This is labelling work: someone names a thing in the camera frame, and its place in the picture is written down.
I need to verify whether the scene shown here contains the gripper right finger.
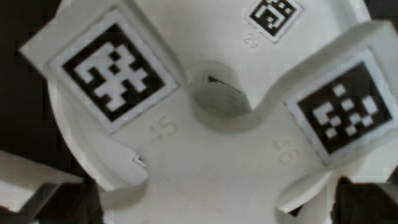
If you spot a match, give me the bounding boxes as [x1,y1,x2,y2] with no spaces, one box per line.
[331,177,398,224]

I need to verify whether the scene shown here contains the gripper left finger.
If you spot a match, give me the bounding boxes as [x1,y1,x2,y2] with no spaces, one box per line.
[0,182,105,224]

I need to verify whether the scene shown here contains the white cross-shaped table base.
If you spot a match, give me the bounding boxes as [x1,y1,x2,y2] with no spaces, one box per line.
[18,0,398,224]

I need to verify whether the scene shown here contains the white table leg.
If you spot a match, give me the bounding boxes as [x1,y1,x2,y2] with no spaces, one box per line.
[187,61,252,118]

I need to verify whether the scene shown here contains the white fence frame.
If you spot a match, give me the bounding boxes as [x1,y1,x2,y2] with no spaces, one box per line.
[0,150,82,212]

